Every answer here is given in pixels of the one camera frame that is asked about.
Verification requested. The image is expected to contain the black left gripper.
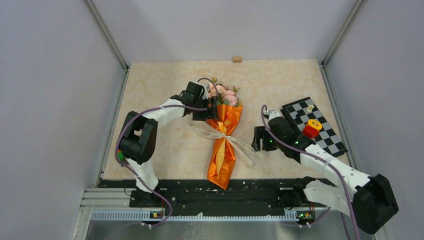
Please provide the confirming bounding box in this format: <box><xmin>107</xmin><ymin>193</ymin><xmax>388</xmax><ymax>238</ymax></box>
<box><xmin>192</xmin><ymin>96</ymin><xmax>219</xmax><ymax>121</ymax></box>

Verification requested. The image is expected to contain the pink brown rose stem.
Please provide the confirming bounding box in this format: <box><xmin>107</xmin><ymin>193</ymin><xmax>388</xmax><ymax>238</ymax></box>
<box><xmin>207</xmin><ymin>76</ymin><xmax>227</xmax><ymax>98</ymax></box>

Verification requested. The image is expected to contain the cream printed ribbon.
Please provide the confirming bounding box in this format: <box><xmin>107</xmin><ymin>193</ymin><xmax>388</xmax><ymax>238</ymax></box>
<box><xmin>190</xmin><ymin>124</ymin><xmax>255</xmax><ymax>168</ymax></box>

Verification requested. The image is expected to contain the orange yellow wrapping paper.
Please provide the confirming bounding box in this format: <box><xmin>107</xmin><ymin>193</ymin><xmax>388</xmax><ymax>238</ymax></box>
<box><xmin>206</xmin><ymin>104</ymin><xmax>243</xmax><ymax>190</ymax></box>

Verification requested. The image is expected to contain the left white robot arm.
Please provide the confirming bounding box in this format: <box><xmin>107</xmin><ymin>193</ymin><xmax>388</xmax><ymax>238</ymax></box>
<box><xmin>114</xmin><ymin>81</ymin><xmax>219</xmax><ymax>207</ymax></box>

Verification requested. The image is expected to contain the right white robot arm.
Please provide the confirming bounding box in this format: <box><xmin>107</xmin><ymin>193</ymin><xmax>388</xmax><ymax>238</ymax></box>
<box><xmin>252</xmin><ymin>111</ymin><xmax>399</xmax><ymax>235</ymax></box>

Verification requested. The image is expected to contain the red oval toy block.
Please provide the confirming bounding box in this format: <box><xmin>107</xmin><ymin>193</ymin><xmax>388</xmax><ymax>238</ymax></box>
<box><xmin>302</xmin><ymin>125</ymin><xmax>320</xmax><ymax>139</ymax></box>

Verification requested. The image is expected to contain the black silver chessboard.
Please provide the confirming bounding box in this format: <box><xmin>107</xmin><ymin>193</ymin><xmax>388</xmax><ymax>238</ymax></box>
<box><xmin>281</xmin><ymin>97</ymin><xmax>348</xmax><ymax>157</ymax></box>

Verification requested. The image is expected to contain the yellow traffic light toy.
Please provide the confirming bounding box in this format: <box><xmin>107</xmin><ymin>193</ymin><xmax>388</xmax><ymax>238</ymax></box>
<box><xmin>307</xmin><ymin>119</ymin><xmax>323</xmax><ymax>132</ymax></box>

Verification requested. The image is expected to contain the white chess knight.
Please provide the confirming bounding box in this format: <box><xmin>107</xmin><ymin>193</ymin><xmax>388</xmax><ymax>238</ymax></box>
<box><xmin>306</xmin><ymin>105</ymin><xmax>315</xmax><ymax>113</ymax></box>

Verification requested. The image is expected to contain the small wooden block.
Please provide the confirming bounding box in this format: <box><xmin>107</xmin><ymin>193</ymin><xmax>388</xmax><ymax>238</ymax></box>
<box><xmin>231</xmin><ymin>56</ymin><xmax>243</xmax><ymax>63</ymax></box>

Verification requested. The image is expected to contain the orange tape measure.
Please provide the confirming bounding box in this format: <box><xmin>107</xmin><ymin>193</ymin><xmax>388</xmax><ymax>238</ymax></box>
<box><xmin>117</xmin><ymin>149</ymin><xmax>127</xmax><ymax>162</ymax></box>

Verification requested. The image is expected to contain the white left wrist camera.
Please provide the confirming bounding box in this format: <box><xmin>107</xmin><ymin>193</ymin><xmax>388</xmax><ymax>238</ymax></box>
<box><xmin>202</xmin><ymin>84</ymin><xmax>211</xmax><ymax>99</ymax></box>

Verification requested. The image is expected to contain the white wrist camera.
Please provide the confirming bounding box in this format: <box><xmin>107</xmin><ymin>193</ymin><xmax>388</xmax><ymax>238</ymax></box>
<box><xmin>263</xmin><ymin>110</ymin><xmax>282</xmax><ymax>121</ymax></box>
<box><xmin>202</xmin><ymin>84</ymin><xmax>211</xmax><ymax>99</ymax></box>

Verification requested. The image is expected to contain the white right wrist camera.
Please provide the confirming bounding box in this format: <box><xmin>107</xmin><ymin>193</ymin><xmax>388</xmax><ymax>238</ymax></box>
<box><xmin>263</xmin><ymin>110</ymin><xmax>282</xmax><ymax>121</ymax></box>

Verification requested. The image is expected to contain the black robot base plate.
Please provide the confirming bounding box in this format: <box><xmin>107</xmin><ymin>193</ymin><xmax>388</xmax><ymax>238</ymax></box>
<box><xmin>129</xmin><ymin>178</ymin><xmax>362</xmax><ymax>218</ymax></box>

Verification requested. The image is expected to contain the aluminium frame rail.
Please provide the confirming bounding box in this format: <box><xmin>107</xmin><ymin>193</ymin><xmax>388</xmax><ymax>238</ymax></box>
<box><xmin>71</xmin><ymin>187</ymin><xmax>382</xmax><ymax>240</ymax></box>

